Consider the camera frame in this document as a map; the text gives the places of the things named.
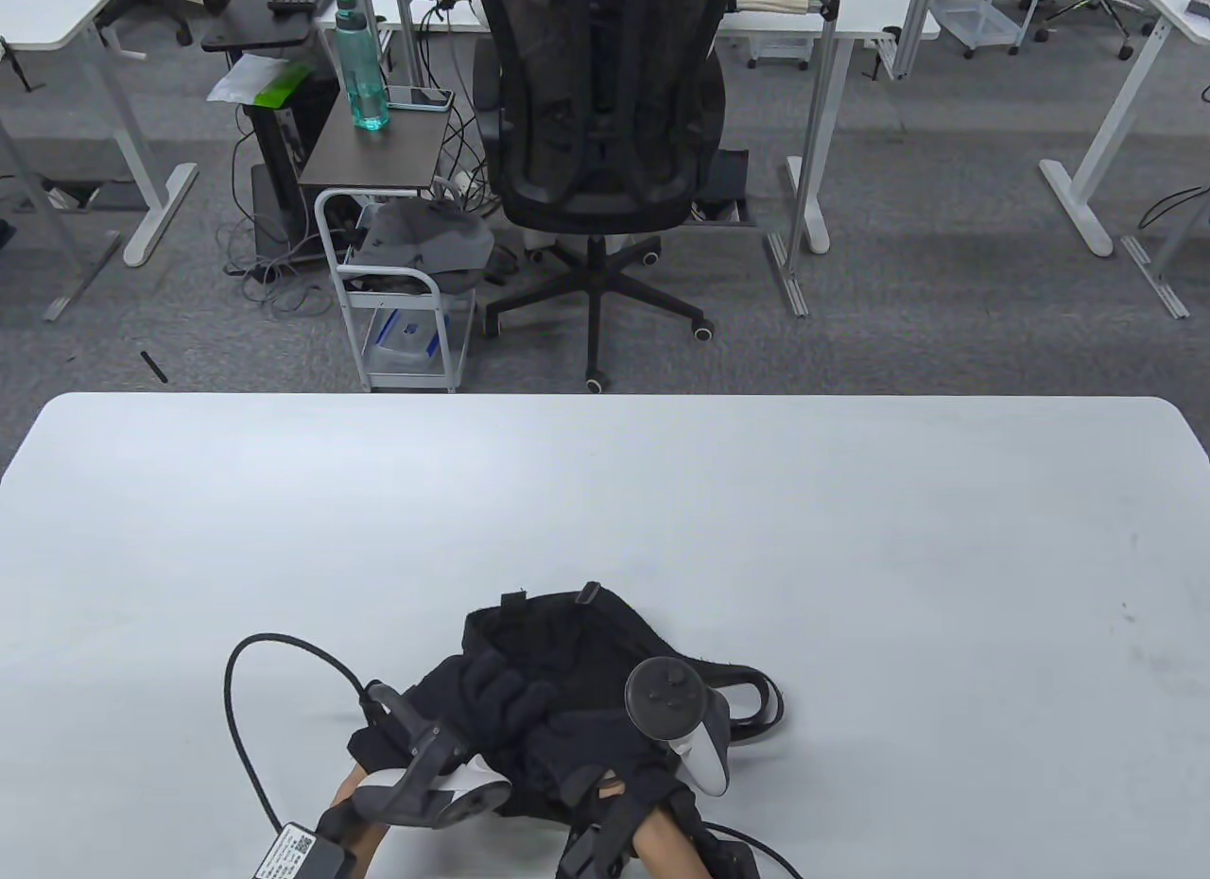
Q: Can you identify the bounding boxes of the person's right hand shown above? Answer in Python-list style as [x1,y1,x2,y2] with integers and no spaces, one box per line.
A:
[525,709,702,828]

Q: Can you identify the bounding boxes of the person's left hand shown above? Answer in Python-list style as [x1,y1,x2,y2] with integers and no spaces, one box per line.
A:
[348,652,561,776]

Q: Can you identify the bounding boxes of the black backpack with shoulder straps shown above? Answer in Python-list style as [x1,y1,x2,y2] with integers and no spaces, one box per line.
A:
[406,581,787,823]

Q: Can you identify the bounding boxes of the person's right forearm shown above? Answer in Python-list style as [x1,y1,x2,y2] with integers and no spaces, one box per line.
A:
[631,808,712,879]

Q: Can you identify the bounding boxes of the person's left forearm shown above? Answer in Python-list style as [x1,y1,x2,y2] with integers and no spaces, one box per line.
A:
[326,766,390,879]

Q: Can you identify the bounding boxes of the grey white right hand controller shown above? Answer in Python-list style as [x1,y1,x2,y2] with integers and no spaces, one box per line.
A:
[624,658,734,798]

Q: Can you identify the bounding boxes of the grey white hand controller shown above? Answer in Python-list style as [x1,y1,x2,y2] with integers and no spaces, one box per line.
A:
[624,658,734,798]
[350,681,514,830]

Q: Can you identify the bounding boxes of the grey white left hand controller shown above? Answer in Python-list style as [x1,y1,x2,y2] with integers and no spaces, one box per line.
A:
[350,681,514,830]

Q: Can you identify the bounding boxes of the blue and white box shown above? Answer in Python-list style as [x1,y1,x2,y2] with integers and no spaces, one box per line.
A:
[367,307,450,365]

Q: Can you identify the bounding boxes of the white rolling cart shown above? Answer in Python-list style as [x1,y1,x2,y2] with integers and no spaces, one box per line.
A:
[315,187,476,394]

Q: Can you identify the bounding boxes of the grey fabric bag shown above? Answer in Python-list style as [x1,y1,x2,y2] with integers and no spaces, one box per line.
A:
[348,201,495,294]

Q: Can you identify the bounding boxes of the small dark side table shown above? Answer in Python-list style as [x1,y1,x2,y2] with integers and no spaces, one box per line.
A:
[299,90,450,192]

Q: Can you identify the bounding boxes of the black mesh office chair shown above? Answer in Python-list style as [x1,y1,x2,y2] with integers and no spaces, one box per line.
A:
[473,0,727,395]

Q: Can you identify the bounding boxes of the teal water bottle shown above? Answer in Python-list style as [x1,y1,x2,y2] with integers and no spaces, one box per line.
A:
[336,0,390,131]

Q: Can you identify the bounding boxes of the green packet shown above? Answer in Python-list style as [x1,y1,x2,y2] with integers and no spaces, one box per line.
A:
[255,63,315,110]

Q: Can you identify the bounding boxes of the white paper sheet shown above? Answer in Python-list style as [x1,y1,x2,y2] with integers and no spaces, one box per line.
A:
[206,54,285,105]

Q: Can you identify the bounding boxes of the black standing desk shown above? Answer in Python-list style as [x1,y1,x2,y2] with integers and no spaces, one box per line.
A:
[201,0,355,261]

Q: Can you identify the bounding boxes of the black swivel chair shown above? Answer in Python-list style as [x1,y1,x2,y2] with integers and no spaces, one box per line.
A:
[95,0,195,46]

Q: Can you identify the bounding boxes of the long white desk aluminium legs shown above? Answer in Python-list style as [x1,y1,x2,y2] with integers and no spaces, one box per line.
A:
[317,0,942,318]

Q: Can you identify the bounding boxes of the white desk with rounded corner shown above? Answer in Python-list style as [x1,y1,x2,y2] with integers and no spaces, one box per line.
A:
[0,0,199,267]

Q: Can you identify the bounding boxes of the white desk with white leg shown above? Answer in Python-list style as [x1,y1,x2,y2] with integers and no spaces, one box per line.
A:
[1038,0,1210,259]

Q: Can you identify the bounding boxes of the black star-base chair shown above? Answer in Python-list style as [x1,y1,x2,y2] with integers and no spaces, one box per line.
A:
[1021,0,1159,62]

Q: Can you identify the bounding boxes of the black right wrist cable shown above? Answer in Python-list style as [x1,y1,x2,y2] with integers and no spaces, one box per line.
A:
[707,824,806,879]

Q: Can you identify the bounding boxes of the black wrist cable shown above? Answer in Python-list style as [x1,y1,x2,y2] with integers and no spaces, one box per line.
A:
[707,824,806,879]
[224,633,372,831]

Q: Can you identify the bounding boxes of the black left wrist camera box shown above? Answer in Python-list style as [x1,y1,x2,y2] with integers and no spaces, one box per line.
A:
[251,822,356,879]

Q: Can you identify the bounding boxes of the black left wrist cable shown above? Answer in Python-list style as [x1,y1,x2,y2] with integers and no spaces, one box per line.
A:
[224,633,372,831]

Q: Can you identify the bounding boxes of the tangle of floor cables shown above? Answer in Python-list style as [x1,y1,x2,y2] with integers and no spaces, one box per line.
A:
[217,104,332,318]

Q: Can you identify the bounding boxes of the aluminium frame foot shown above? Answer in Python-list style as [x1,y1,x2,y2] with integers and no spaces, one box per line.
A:
[0,132,122,322]
[1120,184,1210,320]

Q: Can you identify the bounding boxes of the white wire cart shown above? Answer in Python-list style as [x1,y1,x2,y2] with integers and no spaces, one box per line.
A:
[931,0,1050,58]

